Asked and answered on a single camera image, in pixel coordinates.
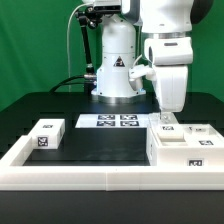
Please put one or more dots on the white marker base plate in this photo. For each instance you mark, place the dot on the white marker base plate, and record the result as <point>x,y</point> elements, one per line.
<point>112,121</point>

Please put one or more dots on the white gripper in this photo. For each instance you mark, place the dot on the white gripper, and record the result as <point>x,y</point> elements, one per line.
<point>170,86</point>

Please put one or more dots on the white cabinet body box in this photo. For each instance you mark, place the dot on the white cabinet body box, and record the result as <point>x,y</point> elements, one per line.
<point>172,153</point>

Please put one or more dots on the white U-shaped fence frame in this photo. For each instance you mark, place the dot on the white U-shaped fence frame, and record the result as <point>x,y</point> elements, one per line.
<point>16,175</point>

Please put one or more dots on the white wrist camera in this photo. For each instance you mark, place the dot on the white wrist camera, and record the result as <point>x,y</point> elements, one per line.
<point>137,72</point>

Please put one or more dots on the white cabinet top block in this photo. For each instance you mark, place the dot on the white cabinet top block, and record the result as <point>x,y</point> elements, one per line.
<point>47,133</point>

